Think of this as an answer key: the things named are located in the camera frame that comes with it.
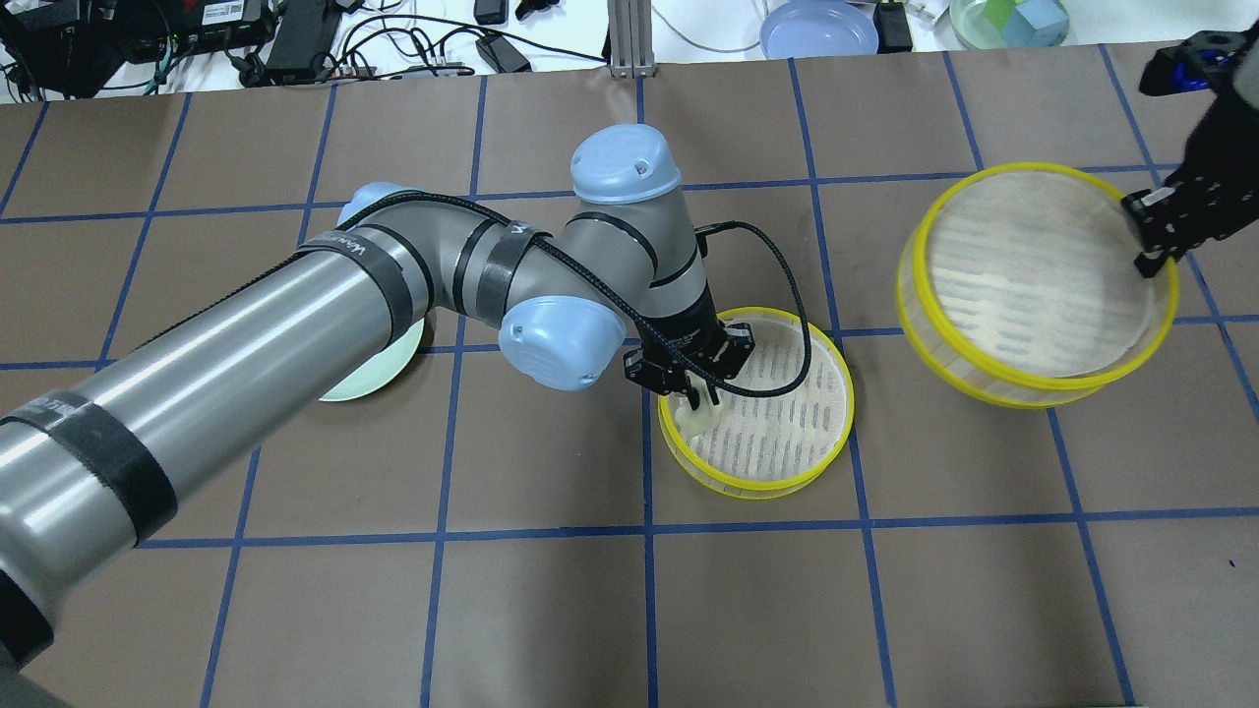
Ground black power adapter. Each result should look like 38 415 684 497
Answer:
475 34 533 76

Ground yellow steamer basket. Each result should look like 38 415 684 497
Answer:
655 307 855 501
895 163 1181 409

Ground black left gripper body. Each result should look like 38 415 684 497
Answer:
624 315 755 397

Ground blue plate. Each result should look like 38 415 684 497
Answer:
759 1 878 59

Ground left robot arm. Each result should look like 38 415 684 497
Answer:
1 123 754 669

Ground white steamed bun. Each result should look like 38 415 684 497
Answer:
674 403 721 440

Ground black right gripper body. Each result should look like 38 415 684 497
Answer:
1121 169 1258 260

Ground pale green plate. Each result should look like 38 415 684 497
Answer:
319 317 427 403

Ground clear bowl with sponges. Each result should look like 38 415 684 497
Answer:
948 1 1070 50

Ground aluminium frame post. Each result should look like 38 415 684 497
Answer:
607 0 657 78

